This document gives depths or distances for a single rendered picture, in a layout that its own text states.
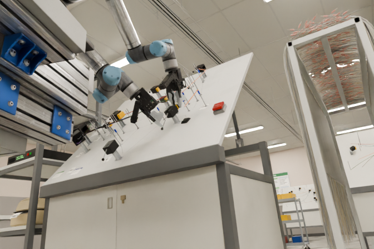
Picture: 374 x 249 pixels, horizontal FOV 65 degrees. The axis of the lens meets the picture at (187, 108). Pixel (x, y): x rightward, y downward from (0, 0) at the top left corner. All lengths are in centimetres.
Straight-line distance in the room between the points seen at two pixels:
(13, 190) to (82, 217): 793
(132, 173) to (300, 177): 1140
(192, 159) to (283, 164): 1164
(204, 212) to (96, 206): 63
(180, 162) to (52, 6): 77
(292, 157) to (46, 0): 1230
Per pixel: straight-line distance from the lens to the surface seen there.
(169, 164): 127
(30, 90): 88
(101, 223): 158
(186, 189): 125
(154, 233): 135
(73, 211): 176
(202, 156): 118
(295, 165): 1267
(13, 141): 94
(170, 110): 149
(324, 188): 143
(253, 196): 140
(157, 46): 145
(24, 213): 214
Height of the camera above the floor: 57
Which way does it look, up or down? 22 degrees up
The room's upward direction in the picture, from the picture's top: 5 degrees counter-clockwise
